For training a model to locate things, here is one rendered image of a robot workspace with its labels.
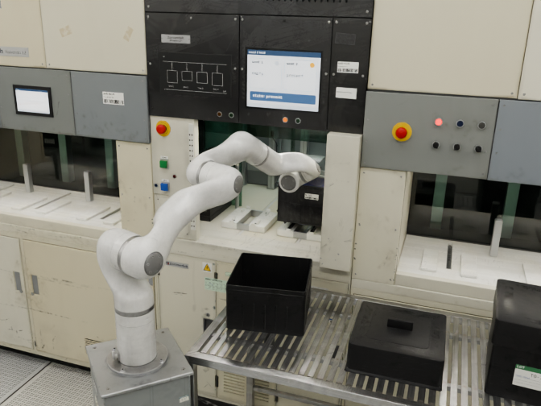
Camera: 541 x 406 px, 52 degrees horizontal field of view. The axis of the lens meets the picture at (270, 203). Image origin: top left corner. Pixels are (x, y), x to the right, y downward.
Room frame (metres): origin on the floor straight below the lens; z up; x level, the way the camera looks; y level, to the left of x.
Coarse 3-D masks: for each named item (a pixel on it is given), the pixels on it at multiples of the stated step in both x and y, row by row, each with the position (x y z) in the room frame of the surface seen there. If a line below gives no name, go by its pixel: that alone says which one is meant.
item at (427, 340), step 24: (360, 312) 1.65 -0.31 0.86; (384, 312) 1.65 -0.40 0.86; (408, 312) 1.66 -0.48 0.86; (360, 336) 1.50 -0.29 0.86; (384, 336) 1.50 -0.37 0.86; (408, 336) 1.50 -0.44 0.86; (432, 336) 1.51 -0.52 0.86; (360, 360) 1.45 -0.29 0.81; (384, 360) 1.42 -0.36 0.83; (408, 360) 1.40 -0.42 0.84; (432, 360) 1.38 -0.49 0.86; (408, 384) 1.40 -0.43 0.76; (432, 384) 1.38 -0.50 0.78
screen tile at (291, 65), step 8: (288, 64) 2.07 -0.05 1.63; (296, 64) 2.06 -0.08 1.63; (304, 64) 2.05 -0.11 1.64; (304, 72) 2.05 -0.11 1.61; (312, 72) 2.04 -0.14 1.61; (288, 80) 2.07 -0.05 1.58; (296, 80) 2.06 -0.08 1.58; (304, 80) 2.05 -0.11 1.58; (312, 80) 2.04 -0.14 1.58; (288, 88) 2.07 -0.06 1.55; (296, 88) 2.06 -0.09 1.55; (304, 88) 2.05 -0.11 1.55; (312, 88) 2.04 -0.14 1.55
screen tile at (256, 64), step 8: (256, 64) 2.11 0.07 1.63; (264, 64) 2.10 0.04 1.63; (272, 64) 2.09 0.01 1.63; (280, 64) 2.08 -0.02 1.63; (280, 72) 2.08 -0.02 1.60; (256, 80) 2.11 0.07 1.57; (264, 80) 2.10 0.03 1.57; (272, 80) 2.09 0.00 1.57; (280, 80) 2.08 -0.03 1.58; (264, 88) 2.10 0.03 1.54; (272, 88) 2.09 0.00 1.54; (280, 88) 2.08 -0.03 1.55
